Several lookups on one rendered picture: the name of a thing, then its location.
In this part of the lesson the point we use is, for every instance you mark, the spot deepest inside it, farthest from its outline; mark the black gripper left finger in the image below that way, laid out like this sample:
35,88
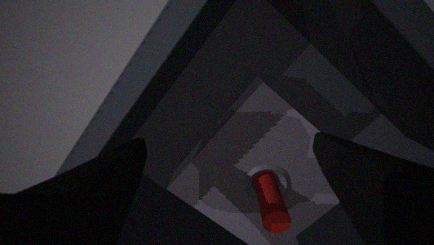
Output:
86,205

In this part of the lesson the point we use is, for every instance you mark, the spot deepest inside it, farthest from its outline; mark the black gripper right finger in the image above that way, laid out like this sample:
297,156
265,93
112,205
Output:
389,200

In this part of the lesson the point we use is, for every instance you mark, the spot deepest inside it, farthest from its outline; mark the dark red peg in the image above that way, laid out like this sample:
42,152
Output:
275,216

